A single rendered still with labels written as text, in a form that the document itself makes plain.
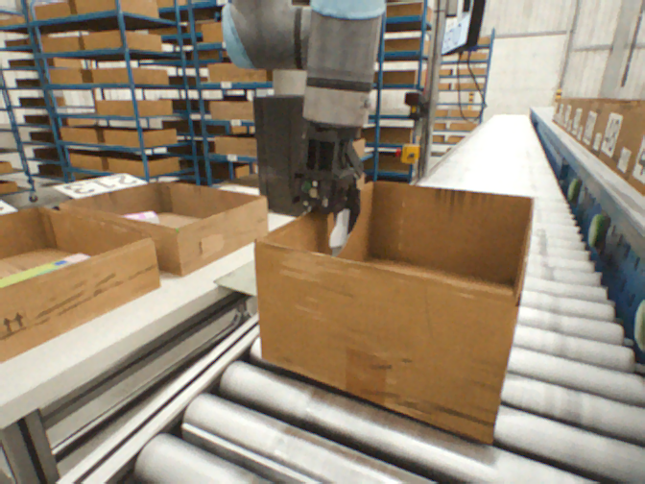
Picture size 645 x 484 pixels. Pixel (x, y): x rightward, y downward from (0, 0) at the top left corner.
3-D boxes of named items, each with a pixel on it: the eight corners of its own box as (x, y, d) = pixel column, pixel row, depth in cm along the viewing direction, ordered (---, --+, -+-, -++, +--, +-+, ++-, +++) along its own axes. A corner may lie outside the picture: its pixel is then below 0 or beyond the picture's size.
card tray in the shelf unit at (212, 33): (203, 44, 218) (201, 24, 214) (237, 49, 243) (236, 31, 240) (261, 40, 201) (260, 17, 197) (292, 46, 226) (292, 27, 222)
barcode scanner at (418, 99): (400, 117, 151) (403, 89, 149) (407, 120, 162) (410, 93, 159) (418, 118, 149) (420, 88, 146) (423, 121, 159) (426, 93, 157)
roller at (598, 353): (314, 297, 77) (314, 275, 75) (633, 373, 57) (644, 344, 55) (302, 309, 73) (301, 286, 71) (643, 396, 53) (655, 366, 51)
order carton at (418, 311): (368, 256, 84) (371, 180, 78) (517, 287, 71) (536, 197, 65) (257, 358, 52) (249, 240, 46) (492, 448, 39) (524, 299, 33)
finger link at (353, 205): (329, 231, 62) (329, 178, 58) (333, 229, 63) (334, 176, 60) (356, 235, 60) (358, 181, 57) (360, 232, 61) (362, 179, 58)
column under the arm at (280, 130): (239, 207, 121) (229, 94, 109) (287, 191, 142) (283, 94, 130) (308, 220, 109) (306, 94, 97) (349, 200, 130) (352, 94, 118)
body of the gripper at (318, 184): (289, 208, 56) (294, 123, 51) (314, 195, 64) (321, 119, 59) (336, 220, 54) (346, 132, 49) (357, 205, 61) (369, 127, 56)
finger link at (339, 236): (320, 269, 60) (319, 212, 56) (334, 255, 65) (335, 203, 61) (337, 273, 58) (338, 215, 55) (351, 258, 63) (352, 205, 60)
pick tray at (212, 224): (165, 213, 115) (159, 180, 111) (271, 234, 98) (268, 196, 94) (66, 243, 92) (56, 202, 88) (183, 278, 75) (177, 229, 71)
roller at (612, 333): (327, 283, 83) (327, 262, 81) (623, 348, 62) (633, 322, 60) (317, 294, 79) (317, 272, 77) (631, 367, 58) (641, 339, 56)
